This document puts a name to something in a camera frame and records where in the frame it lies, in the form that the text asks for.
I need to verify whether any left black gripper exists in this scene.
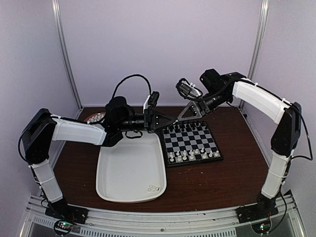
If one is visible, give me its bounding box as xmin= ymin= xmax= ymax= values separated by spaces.
xmin=117 ymin=109 xmax=176 ymax=133

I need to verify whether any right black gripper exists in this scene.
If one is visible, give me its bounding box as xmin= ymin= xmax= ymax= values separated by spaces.
xmin=177 ymin=89 xmax=231 ymax=121

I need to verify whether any white rectangular tray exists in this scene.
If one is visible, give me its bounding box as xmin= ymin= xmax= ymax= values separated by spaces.
xmin=96 ymin=132 xmax=167 ymax=203

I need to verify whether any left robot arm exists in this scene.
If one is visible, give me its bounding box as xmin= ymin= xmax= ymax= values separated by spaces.
xmin=18 ymin=96 xmax=176 ymax=219

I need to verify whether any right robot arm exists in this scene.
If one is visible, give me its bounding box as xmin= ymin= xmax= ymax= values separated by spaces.
xmin=175 ymin=69 xmax=302 ymax=218

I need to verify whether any black chess pieces row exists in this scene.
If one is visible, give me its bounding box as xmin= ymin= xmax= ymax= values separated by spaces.
xmin=162 ymin=120 xmax=208 ymax=134

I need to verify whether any white chess piece pair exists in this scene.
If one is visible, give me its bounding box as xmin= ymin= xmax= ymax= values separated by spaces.
xmin=148 ymin=185 xmax=160 ymax=192

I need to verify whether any black and white chessboard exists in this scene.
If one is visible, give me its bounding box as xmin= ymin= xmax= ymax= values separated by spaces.
xmin=158 ymin=126 xmax=224 ymax=167

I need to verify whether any patterned ceramic plate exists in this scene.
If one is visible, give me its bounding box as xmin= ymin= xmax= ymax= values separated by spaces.
xmin=84 ymin=112 xmax=106 ymax=124

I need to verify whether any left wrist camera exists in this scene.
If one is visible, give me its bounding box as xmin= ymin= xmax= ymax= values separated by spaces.
xmin=143 ymin=91 xmax=160 ymax=111

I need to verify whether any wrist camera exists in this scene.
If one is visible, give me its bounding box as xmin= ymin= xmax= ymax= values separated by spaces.
xmin=175 ymin=78 xmax=203 ymax=98
xmin=143 ymin=91 xmax=160 ymax=111

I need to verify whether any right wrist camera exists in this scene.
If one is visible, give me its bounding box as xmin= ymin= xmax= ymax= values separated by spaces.
xmin=175 ymin=78 xmax=203 ymax=98

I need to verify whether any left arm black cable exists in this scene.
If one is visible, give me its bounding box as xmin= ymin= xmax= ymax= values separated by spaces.
xmin=111 ymin=74 xmax=152 ymax=99

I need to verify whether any right aluminium frame post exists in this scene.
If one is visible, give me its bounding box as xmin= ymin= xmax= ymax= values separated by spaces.
xmin=248 ymin=0 xmax=269 ymax=79

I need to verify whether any aluminium frame post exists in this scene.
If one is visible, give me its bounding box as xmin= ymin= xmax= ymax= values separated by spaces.
xmin=248 ymin=0 xmax=269 ymax=79
xmin=51 ymin=0 xmax=83 ymax=110

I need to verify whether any front aluminium rail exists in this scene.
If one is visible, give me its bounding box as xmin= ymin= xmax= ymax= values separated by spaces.
xmin=19 ymin=192 xmax=304 ymax=237

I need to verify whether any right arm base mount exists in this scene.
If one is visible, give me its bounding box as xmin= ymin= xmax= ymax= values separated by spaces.
xmin=236 ymin=204 xmax=279 ymax=224

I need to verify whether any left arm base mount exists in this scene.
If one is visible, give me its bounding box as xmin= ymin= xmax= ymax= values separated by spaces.
xmin=45 ymin=204 xmax=88 ymax=224

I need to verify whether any left aluminium frame post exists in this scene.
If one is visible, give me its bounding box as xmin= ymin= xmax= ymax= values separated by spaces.
xmin=51 ymin=0 xmax=83 ymax=110

